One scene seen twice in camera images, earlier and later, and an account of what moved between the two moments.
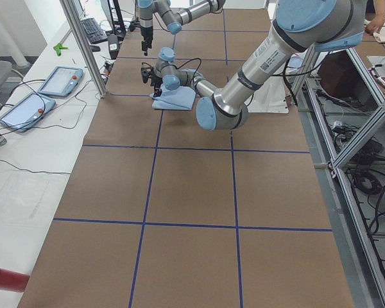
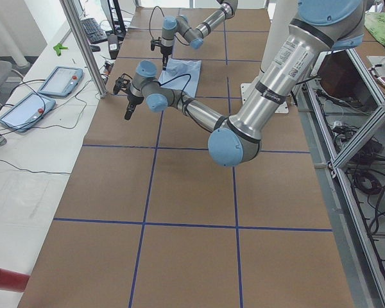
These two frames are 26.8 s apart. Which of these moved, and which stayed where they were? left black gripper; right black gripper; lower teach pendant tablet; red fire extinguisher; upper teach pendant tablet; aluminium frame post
Moved: right black gripper; left black gripper
Stayed: lower teach pendant tablet; aluminium frame post; red fire extinguisher; upper teach pendant tablet
